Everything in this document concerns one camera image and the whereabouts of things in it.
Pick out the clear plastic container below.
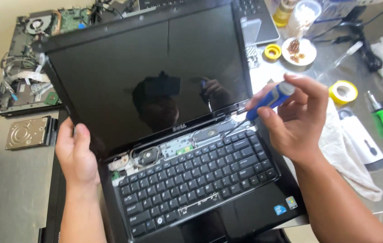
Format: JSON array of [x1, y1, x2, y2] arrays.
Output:
[[284, 0, 322, 38]]

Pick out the white and grey tool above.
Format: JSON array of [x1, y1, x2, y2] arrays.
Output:
[[337, 107, 383, 172]]

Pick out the blue handled screwdriver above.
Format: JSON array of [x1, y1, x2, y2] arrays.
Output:
[[223, 81, 296, 139]]

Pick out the small grey metal part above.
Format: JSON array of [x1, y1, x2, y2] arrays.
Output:
[[245, 45, 260, 69]]

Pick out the black cable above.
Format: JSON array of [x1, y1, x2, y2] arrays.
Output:
[[311, 0, 383, 73]]

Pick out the black laptop with keyboard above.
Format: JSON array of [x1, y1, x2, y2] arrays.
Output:
[[138, 0, 280, 46]]

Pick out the silver hard drive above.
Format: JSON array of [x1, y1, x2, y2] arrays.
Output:
[[5, 116, 57, 151]]

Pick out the person's right hand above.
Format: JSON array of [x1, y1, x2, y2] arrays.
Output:
[[245, 72, 330, 167]]

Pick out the yellow liquid bottle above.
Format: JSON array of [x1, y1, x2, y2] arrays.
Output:
[[272, 0, 296, 28]]

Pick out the clear plastic stick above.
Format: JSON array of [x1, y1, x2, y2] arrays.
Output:
[[316, 41, 364, 81]]

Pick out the black panel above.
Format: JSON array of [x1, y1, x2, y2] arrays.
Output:
[[38, 108, 69, 243]]

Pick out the person's left hand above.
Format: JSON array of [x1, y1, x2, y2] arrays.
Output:
[[55, 117, 101, 189]]

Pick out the disassembled laptop chassis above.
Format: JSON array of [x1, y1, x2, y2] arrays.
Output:
[[0, 7, 92, 117]]

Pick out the large yellow tape roll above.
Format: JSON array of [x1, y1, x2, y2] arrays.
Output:
[[328, 80, 359, 105]]

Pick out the white cloth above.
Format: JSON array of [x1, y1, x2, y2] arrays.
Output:
[[318, 98, 383, 202]]

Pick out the white dish with screws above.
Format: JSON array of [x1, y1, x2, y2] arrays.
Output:
[[281, 37, 317, 67]]

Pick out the small yellow tape roll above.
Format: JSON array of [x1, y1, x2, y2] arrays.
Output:
[[264, 43, 282, 61]]

